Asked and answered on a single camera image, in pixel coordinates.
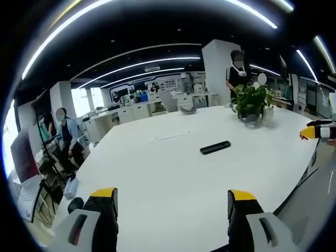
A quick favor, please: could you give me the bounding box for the black remote control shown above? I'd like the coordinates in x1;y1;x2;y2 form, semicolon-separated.
199;140;232;155

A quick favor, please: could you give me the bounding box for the black tripod stand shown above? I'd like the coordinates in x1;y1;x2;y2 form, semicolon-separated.
34;99;69;226

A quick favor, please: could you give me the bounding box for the green potted plant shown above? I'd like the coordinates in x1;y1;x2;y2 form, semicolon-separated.
229;84;275;124

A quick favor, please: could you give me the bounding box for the grey curved headrest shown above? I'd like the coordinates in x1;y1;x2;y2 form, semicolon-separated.
179;104;198;116

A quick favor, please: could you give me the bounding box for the grey mesh office chair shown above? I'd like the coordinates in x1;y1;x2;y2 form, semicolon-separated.
271;154;336;252

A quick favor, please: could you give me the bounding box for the dark red monitor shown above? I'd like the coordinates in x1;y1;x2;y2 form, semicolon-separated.
10;126;40;184

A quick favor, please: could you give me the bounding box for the white cup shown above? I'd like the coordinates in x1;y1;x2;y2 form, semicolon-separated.
264;107;275;124

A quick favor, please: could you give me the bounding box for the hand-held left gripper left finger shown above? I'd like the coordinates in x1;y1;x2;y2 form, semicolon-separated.
51;187;119;252

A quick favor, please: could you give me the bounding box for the white desk row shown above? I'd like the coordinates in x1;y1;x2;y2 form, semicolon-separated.
83;91;218;144

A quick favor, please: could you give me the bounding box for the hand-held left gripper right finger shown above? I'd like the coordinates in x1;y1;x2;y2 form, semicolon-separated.
226;189;301;252

